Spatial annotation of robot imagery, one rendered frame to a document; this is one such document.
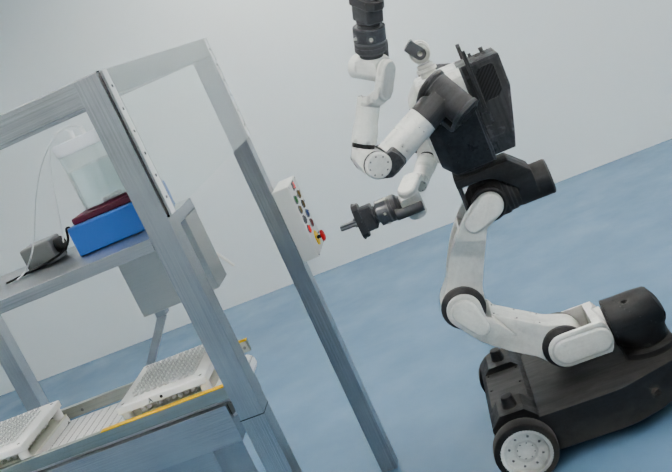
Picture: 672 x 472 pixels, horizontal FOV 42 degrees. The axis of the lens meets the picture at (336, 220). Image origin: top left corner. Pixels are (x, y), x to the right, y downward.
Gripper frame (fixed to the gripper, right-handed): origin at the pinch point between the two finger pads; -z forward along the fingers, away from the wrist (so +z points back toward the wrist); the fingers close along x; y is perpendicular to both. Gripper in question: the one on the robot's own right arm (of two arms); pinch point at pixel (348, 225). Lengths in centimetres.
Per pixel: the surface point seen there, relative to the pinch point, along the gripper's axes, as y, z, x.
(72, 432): 82, -77, -5
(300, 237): 8.5, -15.0, 4.4
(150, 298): 78, -42, 20
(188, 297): 106, -21, 23
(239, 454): 81, -38, -27
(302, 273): 8.5, -19.7, -7.3
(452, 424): -9, 3, -87
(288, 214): 8.5, -15.4, 13.1
